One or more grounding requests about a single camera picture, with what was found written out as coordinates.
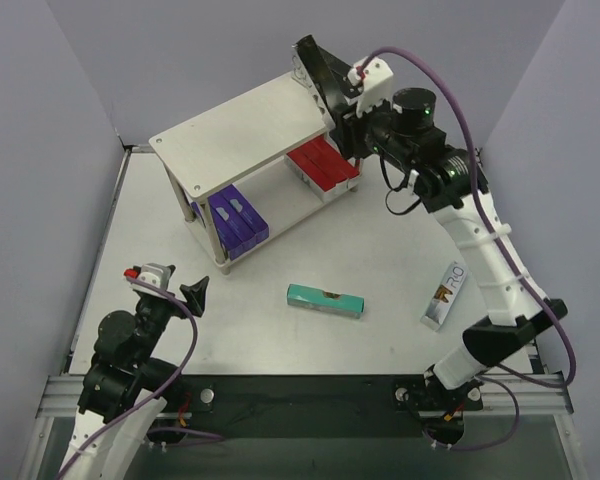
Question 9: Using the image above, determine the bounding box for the purple toothpaste box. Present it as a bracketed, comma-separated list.
[209, 194, 245, 260]
[216, 192, 257, 252]

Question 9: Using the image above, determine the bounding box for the black toothpaste box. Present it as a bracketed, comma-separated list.
[292, 35, 348, 130]

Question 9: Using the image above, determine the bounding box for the teal toothpaste box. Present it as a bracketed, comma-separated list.
[286, 284, 365, 319]

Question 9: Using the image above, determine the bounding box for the red silver toothpaste box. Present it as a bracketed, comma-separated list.
[301, 138, 349, 194]

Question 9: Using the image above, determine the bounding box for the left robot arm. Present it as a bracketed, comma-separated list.
[56, 263, 210, 479]

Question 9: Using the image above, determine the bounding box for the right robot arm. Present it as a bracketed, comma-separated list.
[323, 88, 567, 408]

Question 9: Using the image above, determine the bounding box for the white two-tier shelf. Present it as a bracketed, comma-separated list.
[149, 73, 360, 274]

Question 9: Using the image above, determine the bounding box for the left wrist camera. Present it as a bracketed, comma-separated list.
[123, 263, 166, 296]

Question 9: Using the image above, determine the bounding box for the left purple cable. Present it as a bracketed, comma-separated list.
[54, 279, 226, 480]

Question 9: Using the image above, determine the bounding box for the purple cable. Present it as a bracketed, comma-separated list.
[54, 279, 226, 480]
[357, 46, 579, 451]

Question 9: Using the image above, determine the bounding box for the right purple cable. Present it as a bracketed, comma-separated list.
[357, 46, 579, 451]

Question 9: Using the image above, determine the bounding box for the aluminium frame rail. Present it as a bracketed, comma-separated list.
[19, 144, 589, 480]

